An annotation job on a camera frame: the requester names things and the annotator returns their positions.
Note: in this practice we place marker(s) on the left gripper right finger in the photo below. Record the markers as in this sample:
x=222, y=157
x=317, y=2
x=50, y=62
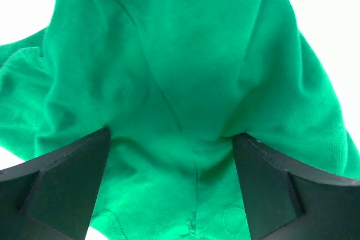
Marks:
x=285, y=198

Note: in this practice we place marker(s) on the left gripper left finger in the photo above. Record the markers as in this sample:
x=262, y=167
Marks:
x=53, y=196

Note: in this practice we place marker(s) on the green t shirt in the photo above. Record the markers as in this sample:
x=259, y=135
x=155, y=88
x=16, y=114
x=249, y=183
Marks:
x=175, y=81

